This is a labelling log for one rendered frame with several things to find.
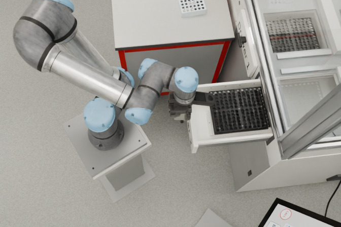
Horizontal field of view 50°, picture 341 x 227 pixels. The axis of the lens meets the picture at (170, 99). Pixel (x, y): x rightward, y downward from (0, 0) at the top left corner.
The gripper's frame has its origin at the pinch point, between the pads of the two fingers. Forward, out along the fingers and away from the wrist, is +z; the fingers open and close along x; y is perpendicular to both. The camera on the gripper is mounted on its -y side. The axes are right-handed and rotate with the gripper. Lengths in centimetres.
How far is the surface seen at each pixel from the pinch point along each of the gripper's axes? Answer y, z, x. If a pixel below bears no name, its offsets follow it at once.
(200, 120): -6.5, 6.9, 1.4
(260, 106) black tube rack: -30.7, 0.5, 0.0
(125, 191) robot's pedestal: 33, 89, 15
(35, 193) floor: 87, 90, 10
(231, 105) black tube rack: -19.8, 3.4, -2.9
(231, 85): -20.9, 2.4, -11.4
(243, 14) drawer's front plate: -31, -2, -43
